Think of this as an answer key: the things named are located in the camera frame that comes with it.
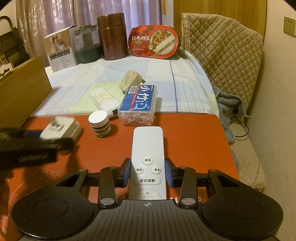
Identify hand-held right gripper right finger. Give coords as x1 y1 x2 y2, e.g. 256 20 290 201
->
165 159 245 208

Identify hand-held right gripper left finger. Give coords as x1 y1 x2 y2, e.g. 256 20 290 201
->
50 158 132 209

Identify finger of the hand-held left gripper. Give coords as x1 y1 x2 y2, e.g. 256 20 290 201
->
0 138 75 153
0 130 43 140

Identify white charger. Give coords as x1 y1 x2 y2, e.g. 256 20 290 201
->
40 116 83 144

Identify white remote control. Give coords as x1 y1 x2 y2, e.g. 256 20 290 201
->
128 127 167 200

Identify brown cardboard box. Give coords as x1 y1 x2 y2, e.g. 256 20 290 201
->
0 56 53 130

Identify blue label floss box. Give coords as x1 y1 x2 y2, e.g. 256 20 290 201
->
117 85 158 126

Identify white taped rectangular case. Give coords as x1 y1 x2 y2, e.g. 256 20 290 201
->
90 88 121 117

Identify beige plug adapter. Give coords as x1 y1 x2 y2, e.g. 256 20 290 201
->
119 70 146 93

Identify red printed desk mat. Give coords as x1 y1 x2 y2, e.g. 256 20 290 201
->
0 113 240 232

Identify small white lid jar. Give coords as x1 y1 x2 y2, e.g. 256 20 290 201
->
88 111 111 138

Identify white carved board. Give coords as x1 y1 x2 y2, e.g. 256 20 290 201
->
0 63 13 81

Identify grey towel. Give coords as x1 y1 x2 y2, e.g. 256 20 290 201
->
214 86 248 144

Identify dark wooden rack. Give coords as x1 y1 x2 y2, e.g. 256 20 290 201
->
0 16 30 67

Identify white product box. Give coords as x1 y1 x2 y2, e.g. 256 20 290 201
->
43 25 79 73

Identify pale plaid blanket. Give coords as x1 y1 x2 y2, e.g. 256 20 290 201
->
30 50 220 117

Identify dark green glass jar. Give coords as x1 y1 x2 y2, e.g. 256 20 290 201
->
74 24 103 63

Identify lilac patterned curtain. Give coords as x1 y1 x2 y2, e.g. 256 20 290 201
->
15 0 162 58

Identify red instant meal box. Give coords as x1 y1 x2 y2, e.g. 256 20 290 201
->
128 24 181 59

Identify brown metal canister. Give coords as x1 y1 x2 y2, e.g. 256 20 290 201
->
97 14 129 61

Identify beige quilted chair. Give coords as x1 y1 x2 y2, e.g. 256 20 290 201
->
180 13 266 193

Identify wooden wardrobe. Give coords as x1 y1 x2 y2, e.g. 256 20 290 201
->
173 0 267 37

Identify black cable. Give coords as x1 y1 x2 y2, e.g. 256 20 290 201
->
231 119 250 141

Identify beige wall socket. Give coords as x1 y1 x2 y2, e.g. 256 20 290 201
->
283 16 296 37

